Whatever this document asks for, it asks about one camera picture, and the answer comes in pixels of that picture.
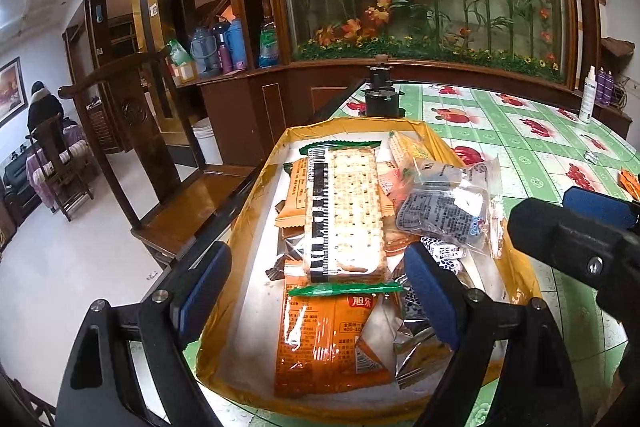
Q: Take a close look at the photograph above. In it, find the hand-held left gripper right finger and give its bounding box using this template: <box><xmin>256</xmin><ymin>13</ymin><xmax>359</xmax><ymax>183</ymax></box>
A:
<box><xmin>404</xmin><ymin>243</ymin><xmax>583</xmax><ymax>427</ymax></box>

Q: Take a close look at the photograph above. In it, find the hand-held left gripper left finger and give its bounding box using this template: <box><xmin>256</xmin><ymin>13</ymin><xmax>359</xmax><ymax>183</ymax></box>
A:
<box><xmin>55</xmin><ymin>242</ymin><xmax>233</xmax><ymax>427</ymax></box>

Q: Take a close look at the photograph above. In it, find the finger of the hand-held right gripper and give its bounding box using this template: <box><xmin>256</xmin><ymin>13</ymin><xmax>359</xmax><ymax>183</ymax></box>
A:
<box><xmin>562</xmin><ymin>186</ymin><xmax>640</xmax><ymax>230</ymax></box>
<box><xmin>507</xmin><ymin>198</ymin><xmax>640</xmax><ymax>325</ymax></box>

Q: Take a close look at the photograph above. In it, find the silver foil snack packet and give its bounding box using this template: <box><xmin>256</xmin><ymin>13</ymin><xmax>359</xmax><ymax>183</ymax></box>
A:
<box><xmin>392</xmin><ymin>307</ymin><xmax>453</xmax><ymax>390</ymax></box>

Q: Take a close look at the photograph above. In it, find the yellow cardboard box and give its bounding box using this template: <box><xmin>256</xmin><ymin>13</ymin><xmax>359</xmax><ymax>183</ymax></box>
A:
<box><xmin>195</xmin><ymin>117</ymin><xmax>543</xmax><ymax>418</ymax></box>

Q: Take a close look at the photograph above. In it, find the dark clear snack packet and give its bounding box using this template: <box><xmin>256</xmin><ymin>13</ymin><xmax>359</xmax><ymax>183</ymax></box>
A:
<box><xmin>396</xmin><ymin>156</ymin><xmax>503</xmax><ymax>258</ymax></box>

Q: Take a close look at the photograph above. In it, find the brownish foil snack packet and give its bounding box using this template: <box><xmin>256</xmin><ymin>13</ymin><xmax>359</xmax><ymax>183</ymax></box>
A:
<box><xmin>264</xmin><ymin>227</ymin><xmax>308</xmax><ymax>282</ymax></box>

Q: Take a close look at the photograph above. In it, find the clear green-ended cracker packet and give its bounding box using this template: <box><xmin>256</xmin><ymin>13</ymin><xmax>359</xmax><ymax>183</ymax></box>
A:
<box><xmin>287</xmin><ymin>142</ymin><xmax>403</xmax><ymax>300</ymax></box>

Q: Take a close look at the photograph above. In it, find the orange clear snack packet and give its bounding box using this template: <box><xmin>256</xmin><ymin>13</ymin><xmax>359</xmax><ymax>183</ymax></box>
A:
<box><xmin>274</xmin><ymin>294</ymin><xmax>395</xmax><ymax>399</ymax></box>

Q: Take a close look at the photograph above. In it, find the orange black-striped snack packet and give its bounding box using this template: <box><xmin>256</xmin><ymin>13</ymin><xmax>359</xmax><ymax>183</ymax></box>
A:
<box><xmin>275</xmin><ymin>157</ymin><xmax>311</xmax><ymax>228</ymax></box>

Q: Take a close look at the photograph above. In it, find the small orange snack packet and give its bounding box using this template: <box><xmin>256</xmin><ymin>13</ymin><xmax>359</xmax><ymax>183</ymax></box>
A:
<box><xmin>618</xmin><ymin>168</ymin><xmax>640</xmax><ymax>202</ymax></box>

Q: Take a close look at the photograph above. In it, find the white spray bottle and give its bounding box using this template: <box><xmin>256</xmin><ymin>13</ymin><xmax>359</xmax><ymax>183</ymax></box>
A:
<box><xmin>579</xmin><ymin>66</ymin><xmax>598</xmax><ymax>124</ymax></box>

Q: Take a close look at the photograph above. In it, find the orange cracker packet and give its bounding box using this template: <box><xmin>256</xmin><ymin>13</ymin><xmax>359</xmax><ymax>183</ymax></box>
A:
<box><xmin>376</xmin><ymin>167</ymin><xmax>423</xmax><ymax>254</ymax></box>

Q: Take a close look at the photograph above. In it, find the white bucket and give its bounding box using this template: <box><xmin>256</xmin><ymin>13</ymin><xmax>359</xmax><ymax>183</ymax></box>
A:
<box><xmin>192</xmin><ymin>118</ymin><xmax>223</xmax><ymax>165</ymax></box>

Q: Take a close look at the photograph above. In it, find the dark wood ornament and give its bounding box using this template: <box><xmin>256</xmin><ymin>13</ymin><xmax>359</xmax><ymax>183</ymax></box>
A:
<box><xmin>600</xmin><ymin>36</ymin><xmax>636</xmax><ymax>58</ymax></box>

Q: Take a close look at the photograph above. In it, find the slim wooden chair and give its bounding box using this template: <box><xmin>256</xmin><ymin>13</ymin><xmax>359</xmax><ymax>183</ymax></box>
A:
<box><xmin>25</xmin><ymin>114</ymin><xmax>96</xmax><ymax>223</ymax></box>

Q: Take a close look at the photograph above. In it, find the dark wooden chair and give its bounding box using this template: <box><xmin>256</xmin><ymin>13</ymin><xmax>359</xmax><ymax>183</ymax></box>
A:
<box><xmin>57</xmin><ymin>46</ymin><xmax>261</xmax><ymax>258</ymax></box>

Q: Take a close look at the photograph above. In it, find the purple cloth covered table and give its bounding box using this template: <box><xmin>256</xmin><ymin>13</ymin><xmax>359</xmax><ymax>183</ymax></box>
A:
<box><xmin>25</xmin><ymin>127</ymin><xmax>101</xmax><ymax>208</ymax></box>

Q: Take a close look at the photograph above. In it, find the black cylindrical container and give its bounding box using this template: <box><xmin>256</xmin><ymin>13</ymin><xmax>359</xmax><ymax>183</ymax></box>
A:
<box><xmin>361</xmin><ymin>87</ymin><xmax>405</xmax><ymax>118</ymax></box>
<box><xmin>366</xmin><ymin>59</ymin><xmax>396</xmax><ymax>90</ymax></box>

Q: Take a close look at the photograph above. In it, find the black sofa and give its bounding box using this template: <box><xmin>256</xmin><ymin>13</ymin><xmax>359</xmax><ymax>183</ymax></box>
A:
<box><xmin>2</xmin><ymin>142</ymin><xmax>43</xmax><ymax>228</ymax></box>

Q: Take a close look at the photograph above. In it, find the grey blue kettle jug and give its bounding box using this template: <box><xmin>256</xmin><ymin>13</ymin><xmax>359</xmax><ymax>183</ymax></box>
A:
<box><xmin>189</xmin><ymin>27</ymin><xmax>222</xmax><ymax>76</ymax></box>

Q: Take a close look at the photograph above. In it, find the green bag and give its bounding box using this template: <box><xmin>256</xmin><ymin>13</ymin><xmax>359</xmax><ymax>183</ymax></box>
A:
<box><xmin>167</xmin><ymin>39</ymin><xmax>193</xmax><ymax>68</ymax></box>

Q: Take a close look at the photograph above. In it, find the blue thermos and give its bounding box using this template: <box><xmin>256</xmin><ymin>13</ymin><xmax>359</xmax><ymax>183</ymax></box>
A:
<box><xmin>225</xmin><ymin>18</ymin><xmax>247</xmax><ymax>72</ymax></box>

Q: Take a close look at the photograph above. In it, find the green blue bottle pack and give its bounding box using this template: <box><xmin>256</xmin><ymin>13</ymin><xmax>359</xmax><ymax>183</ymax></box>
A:
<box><xmin>258</xmin><ymin>22</ymin><xmax>279</xmax><ymax>68</ymax></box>

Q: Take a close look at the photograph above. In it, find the golden square pillar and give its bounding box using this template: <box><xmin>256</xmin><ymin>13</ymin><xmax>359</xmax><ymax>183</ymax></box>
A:
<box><xmin>127</xmin><ymin>0</ymin><xmax>196</xmax><ymax>148</ymax></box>

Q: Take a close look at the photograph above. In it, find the framed wall picture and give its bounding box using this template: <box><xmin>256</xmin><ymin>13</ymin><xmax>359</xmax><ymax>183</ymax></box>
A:
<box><xmin>0</xmin><ymin>57</ymin><xmax>28</xmax><ymax>128</ymax></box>

